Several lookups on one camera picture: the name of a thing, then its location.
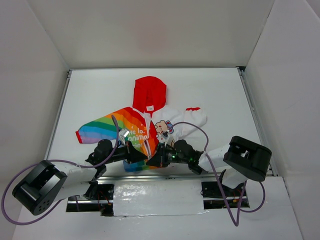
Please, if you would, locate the rainbow hooded kids jacket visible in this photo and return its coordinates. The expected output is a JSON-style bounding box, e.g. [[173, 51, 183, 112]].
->
[[75, 76, 207, 158]]

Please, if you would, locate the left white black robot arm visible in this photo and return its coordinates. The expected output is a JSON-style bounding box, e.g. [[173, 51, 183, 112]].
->
[[12, 139, 148, 216]]

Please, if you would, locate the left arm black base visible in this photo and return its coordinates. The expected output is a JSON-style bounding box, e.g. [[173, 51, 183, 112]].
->
[[83, 183, 115, 217]]

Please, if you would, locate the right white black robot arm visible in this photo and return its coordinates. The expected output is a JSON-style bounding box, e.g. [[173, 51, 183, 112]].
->
[[146, 136, 272, 196]]

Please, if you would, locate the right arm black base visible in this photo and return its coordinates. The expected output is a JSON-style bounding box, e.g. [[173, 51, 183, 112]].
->
[[200, 181, 244, 204]]

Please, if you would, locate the white foil covered panel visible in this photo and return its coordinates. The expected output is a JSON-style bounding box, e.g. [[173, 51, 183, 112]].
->
[[113, 179, 205, 217]]

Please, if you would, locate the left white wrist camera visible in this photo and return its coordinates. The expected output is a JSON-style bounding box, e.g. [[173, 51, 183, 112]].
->
[[118, 128, 131, 142]]

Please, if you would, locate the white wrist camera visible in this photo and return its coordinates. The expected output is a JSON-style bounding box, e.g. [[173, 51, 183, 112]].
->
[[161, 131, 175, 147], [118, 128, 131, 142]]

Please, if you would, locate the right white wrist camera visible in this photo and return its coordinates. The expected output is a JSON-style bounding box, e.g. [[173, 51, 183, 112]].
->
[[161, 131, 175, 147]]

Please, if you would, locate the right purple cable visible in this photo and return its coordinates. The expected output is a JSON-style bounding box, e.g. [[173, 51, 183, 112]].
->
[[167, 121, 266, 227]]

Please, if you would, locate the aluminium front rail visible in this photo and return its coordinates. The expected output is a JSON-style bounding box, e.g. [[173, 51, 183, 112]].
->
[[98, 173, 216, 183]]

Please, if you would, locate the aluminium rail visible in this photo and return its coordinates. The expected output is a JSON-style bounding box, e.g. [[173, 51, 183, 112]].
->
[[98, 173, 216, 183], [44, 69, 73, 160], [236, 66, 279, 177]]

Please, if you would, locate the aluminium right side rail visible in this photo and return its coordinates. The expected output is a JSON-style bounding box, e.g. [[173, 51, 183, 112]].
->
[[236, 66, 279, 177]]

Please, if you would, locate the aluminium left side rail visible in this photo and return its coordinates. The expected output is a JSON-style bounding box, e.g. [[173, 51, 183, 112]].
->
[[44, 69, 73, 160]]

